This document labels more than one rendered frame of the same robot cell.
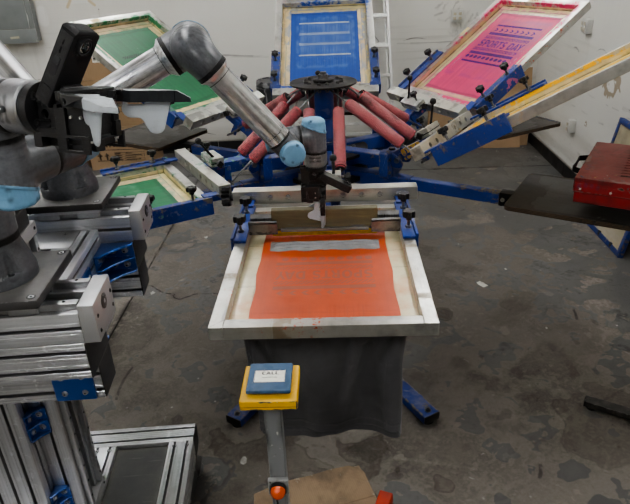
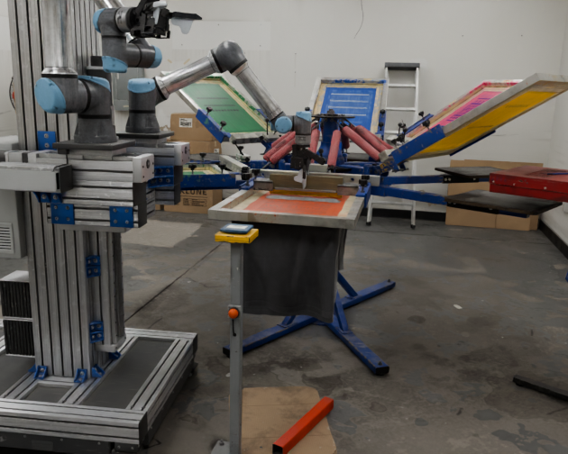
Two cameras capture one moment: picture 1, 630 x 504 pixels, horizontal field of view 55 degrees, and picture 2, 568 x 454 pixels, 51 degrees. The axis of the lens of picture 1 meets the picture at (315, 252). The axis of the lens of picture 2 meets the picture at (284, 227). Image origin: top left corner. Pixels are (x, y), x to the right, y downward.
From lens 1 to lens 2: 1.07 m
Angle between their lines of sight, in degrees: 16
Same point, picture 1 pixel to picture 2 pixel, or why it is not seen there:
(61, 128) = (142, 22)
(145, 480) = (153, 355)
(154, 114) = (185, 24)
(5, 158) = (115, 44)
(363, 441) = (324, 377)
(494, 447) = (427, 394)
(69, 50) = not seen: outside the picture
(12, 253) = (105, 124)
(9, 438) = (75, 270)
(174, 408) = not seen: hidden behind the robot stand
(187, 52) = (224, 53)
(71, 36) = not seen: outside the picture
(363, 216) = (332, 183)
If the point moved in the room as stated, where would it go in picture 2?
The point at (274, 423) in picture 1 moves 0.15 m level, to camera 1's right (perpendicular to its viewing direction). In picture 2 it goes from (236, 260) to (276, 263)
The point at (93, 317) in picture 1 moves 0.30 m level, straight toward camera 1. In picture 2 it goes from (140, 166) to (142, 178)
